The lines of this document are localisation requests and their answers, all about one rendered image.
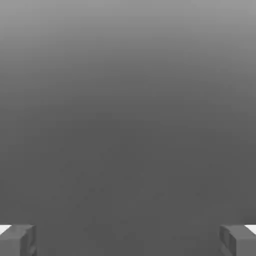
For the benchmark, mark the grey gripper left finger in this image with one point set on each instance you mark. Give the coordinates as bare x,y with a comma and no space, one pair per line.
16,242

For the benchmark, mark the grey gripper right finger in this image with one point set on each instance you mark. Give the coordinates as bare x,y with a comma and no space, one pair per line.
240,243

